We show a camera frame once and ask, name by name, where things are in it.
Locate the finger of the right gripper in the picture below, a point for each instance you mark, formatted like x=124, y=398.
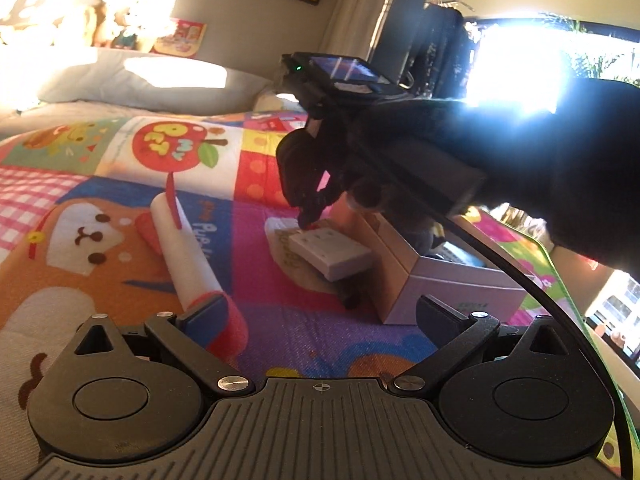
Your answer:
x=314, y=205

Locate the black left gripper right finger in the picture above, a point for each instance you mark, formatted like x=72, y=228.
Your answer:
x=459, y=339

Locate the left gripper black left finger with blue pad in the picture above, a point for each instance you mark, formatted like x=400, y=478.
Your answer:
x=204, y=342

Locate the white power adapter box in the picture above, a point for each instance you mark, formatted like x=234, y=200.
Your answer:
x=333, y=254

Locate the white red lint roller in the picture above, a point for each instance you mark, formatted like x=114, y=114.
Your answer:
x=165, y=228

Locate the pink cardboard box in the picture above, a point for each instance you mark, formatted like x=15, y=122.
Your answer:
x=399, y=275

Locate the black fuzzy plush ball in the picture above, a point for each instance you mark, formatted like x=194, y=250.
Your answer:
x=426, y=238

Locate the dark hanging clothes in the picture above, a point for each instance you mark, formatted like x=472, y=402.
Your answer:
x=439, y=61

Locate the colourful picture card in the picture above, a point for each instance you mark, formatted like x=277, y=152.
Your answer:
x=184, y=41

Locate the colourful cartoon play mat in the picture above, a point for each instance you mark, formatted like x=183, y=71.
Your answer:
x=84, y=394

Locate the grey pillow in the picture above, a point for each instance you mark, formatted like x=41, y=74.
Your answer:
x=149, y=81

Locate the plush toys on shelf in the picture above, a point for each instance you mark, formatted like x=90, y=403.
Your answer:
x=98, y=26

